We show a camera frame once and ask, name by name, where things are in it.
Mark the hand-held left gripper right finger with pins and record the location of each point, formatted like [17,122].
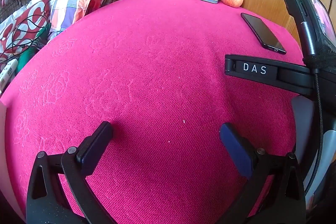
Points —
[233,148]

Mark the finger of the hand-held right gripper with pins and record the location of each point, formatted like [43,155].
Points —
[256,69]

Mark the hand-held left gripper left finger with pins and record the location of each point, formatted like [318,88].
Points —
[95,145]

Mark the black smartphone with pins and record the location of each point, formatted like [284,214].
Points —
[262,32]

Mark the pink tablecloth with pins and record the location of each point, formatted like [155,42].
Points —
[157,69]

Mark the green cloth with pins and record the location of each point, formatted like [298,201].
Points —
[26,57]

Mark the white power strip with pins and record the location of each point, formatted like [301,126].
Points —
[6,73]

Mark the checkered blanket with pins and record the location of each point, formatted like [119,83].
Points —
[69,8]

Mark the white pillow with red print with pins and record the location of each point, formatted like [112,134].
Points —
[26,22]

